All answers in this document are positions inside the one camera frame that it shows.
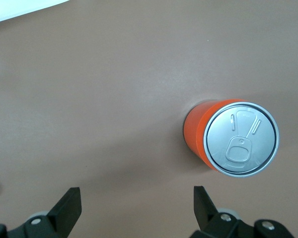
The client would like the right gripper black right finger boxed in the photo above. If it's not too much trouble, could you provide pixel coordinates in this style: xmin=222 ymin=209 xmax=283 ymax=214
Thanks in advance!
xmin=190 ymin=185 xmax=298 ymax=238

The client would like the brown table cloth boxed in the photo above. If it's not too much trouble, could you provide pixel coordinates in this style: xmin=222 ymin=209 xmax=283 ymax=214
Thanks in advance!
xmin=0 ymin=0 xmax=298 ymax=238

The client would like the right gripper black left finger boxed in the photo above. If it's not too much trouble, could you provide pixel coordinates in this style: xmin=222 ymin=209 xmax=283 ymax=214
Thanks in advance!
xmin=0 ymin=187 xmax=83 ymax=238

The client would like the orange can with silver lid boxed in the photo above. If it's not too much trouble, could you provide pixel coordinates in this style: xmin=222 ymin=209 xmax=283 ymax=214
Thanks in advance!
xmin=183 ymin=98 xmax=281 ymax=179

